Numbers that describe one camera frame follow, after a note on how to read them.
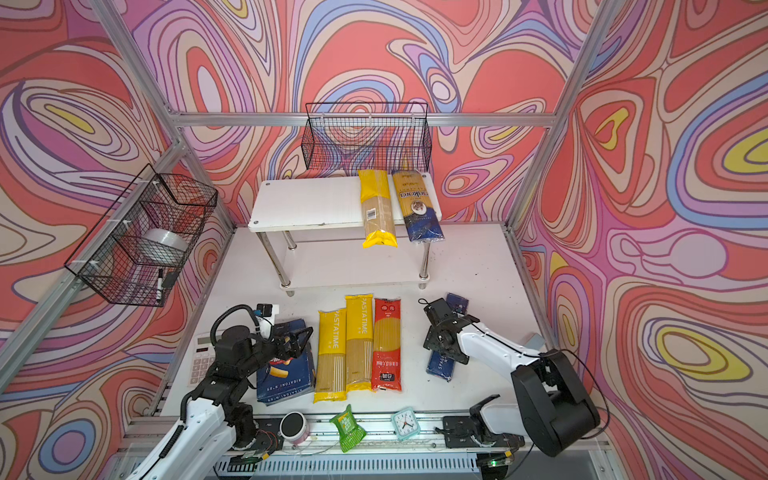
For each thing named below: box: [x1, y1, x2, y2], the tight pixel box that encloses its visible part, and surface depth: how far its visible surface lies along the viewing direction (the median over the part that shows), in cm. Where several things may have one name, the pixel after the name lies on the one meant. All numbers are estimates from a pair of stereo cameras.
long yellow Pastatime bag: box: [345, 294, 373, 392], surface depth 88 cm
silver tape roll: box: [143, 228, 189, 256], surface depth 73 cm
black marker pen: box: [157, 268, 163, 302], surface depth 74 cm
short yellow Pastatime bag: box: [313, 308, 347, 403], surface depth 85 cm
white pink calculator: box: [188, 329, 223, 387], surface depth 86 cm
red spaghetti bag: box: [372, 298, 402, 392], surface depth 88 cm
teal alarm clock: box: [391, 407, 421, 441], surface depth 75 cm
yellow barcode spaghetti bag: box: [358, 169, 398, 249], surface depth 74 cm
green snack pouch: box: [329, 404, 367, 453], surface depth 75 cm
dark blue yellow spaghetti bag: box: [392, 170, 445, 242], surface depth 75 cm
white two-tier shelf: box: [248, 174, 430, 296], surface depth 98 cm
